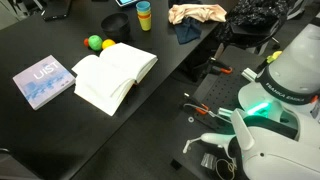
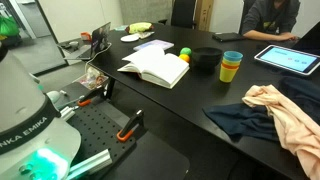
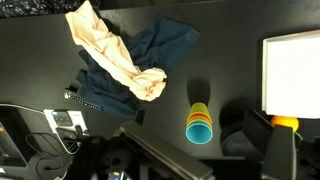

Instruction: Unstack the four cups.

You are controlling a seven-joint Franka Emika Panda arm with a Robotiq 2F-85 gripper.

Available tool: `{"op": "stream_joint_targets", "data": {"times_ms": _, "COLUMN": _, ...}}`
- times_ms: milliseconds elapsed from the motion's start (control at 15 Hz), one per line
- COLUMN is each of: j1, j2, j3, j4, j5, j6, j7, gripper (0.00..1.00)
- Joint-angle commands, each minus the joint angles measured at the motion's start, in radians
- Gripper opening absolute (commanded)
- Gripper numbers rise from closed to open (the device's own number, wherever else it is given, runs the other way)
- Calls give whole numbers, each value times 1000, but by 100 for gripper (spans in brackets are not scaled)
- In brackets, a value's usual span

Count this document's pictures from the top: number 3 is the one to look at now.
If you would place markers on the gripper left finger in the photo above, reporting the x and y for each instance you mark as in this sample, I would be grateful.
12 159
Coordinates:
166 153

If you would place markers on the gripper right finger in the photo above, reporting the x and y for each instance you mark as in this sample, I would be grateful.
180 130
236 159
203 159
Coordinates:
278 153

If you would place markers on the blue plastic cup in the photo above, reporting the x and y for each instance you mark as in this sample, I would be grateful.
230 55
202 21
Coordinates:
199 135

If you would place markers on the orange plastic cup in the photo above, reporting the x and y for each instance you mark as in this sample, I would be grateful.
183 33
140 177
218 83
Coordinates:
199 116

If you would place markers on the yellow orange ball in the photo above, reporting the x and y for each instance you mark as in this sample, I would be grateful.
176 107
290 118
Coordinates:
285 121

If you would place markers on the small black block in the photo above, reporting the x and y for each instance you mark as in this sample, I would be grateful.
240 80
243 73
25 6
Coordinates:
140 117

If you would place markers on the black bowl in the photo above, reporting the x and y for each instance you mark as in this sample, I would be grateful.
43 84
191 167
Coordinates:
233 143

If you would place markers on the open white book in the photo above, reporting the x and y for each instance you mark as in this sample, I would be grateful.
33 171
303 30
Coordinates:
293 73

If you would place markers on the black remote control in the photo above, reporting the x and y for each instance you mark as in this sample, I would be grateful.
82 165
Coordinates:
81 100

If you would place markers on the dark blue cloth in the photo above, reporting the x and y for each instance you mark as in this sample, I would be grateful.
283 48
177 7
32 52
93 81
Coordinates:
163 40

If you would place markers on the peach crumpled cloth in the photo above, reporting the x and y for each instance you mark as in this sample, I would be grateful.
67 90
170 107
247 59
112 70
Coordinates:
110 53

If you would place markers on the white power strip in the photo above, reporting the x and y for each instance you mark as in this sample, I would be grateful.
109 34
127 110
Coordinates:
55 115

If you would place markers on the black electronic device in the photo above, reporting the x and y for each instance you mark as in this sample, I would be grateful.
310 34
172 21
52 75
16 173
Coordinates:
10 146

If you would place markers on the black speckled jacket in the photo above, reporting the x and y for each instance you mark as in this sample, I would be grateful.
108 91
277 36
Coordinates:
26 6

